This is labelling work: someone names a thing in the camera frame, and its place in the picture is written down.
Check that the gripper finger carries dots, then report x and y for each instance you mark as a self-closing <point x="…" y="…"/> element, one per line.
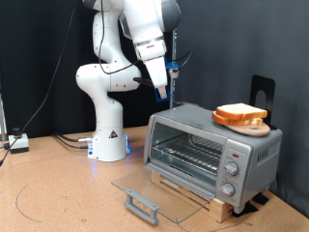
<point x="163" y="92"/>

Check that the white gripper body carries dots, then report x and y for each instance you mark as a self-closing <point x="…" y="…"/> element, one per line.
<point x="154" y="61"/>

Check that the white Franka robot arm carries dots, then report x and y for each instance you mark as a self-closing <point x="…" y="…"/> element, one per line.
<point x="107" y="138"/>

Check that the silver oven knob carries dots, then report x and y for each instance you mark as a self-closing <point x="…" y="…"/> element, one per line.
<point x="227" y="189"/>
<point x="231" y="168"/>

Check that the silver toaster oven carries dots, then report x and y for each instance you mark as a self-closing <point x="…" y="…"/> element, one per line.
<point x="257" y="174"/>

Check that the vertical metal pole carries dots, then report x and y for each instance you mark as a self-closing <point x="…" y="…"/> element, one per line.
<point x="174" y="42"/>

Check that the dark grey backdrop curtain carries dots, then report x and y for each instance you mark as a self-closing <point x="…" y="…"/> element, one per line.
<point x="241" y="38"/>

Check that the black metal bookend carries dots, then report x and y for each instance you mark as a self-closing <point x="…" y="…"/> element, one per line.
<point x="257" y="85"/>

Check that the round wooden board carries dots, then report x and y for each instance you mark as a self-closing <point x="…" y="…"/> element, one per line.
<point x="254" y="130"/>

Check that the black backdrop curtain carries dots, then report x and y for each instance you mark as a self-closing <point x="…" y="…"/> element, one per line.
<point x="32" y="48"/>

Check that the wooden block riser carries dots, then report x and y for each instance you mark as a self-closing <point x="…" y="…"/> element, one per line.
<point x="219" y="209"/>

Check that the black foam pad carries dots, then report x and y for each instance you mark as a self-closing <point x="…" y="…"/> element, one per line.
<point x="246" y="209"/>
<point x="260" y="198"/>

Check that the grey emergency stop box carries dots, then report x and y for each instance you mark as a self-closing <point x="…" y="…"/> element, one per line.
<point x="18" y="141"/>

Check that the metal frame leg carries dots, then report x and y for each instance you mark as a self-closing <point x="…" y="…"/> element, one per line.
<point x="2" y="119"/>

